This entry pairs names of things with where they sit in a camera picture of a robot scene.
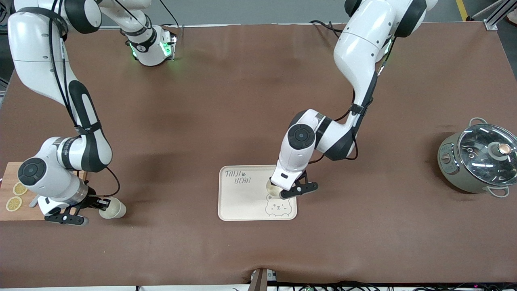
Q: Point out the grey-green electric pot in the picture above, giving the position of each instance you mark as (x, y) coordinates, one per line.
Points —
(448, 169)

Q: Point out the brown post at table edge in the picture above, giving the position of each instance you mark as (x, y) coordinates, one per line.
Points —
(259, 283)

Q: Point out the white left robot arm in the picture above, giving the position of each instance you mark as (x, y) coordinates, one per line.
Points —
(363, 40)

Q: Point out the white plastic cup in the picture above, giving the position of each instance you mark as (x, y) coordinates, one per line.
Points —
(115, 209)
(272, 190)

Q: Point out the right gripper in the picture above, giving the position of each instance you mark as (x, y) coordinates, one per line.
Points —
(93, 201)

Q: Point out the white tray with bear print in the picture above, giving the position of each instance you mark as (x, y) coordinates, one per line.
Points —
(242, 206)

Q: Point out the small grey box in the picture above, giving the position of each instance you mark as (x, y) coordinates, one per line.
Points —
(271, 276)

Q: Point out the glass pot lid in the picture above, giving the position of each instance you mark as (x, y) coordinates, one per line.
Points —
(484, 161)

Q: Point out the aluminium frame profile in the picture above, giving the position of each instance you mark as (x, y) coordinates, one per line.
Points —
(494, 18)

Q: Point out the bamboo cutting board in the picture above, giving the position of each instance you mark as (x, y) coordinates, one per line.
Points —
(8, 171)

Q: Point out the yellow lemon slice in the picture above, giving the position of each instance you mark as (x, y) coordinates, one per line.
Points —
(19, 188)
(14, 203)

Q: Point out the brown table cover mat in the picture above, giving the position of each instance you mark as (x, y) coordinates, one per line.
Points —
(202, 121)

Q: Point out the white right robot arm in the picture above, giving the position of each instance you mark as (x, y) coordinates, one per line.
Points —
(36, 60)

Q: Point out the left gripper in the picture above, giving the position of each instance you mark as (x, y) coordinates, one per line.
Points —
(270, 180)

